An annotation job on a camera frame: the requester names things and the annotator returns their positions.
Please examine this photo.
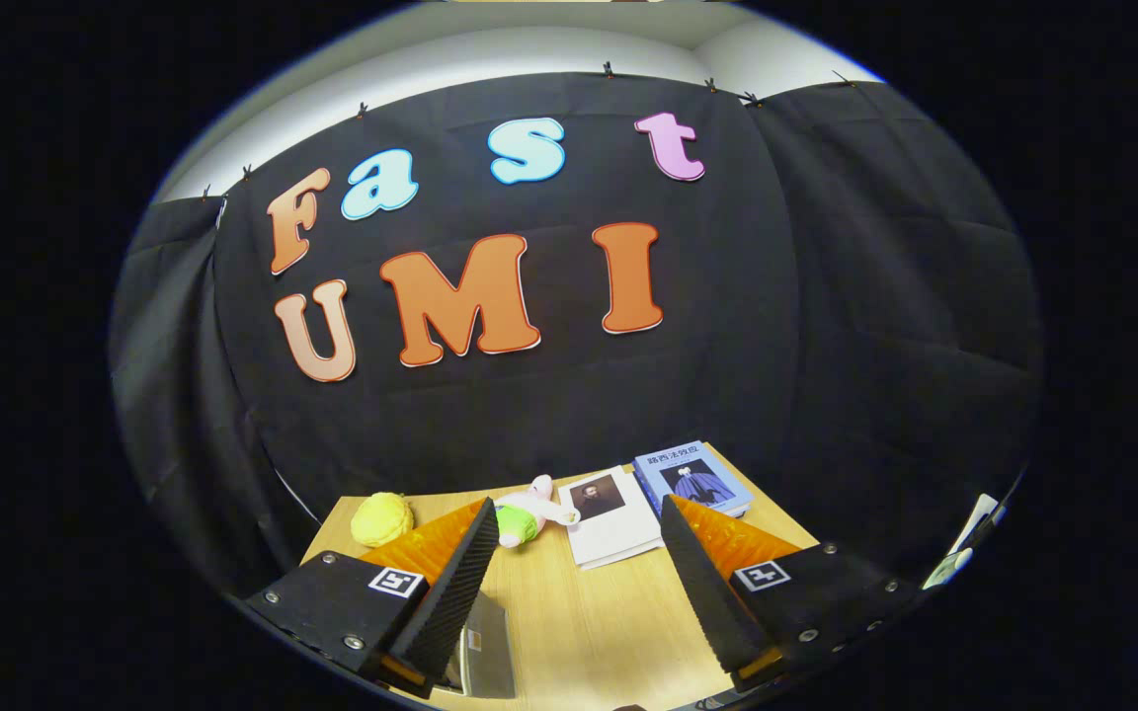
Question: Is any yellow knitted plush ball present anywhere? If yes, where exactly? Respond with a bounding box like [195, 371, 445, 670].
[350, 492, 415, 549]

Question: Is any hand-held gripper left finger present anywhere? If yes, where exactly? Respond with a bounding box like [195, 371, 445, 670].
[243, 496, 500, 699]

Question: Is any blue book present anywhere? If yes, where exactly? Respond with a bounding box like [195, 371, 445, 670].
[633, 440, 754, 519]

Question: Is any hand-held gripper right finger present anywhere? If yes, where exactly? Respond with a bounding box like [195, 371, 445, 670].
[659, 493, 928, 696]

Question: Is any white book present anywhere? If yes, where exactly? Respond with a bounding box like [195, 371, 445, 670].
[557, 466, 666, 571]

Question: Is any black backdrop cloth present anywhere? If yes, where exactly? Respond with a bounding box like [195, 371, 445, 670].
[110, 71, 1044, 598]

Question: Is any green and pink plush toy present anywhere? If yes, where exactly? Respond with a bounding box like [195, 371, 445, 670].
[495, 474, 582, 549]

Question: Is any grey fabric storage box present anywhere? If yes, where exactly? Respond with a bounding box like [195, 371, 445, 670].
[448, 591, 519, 700]

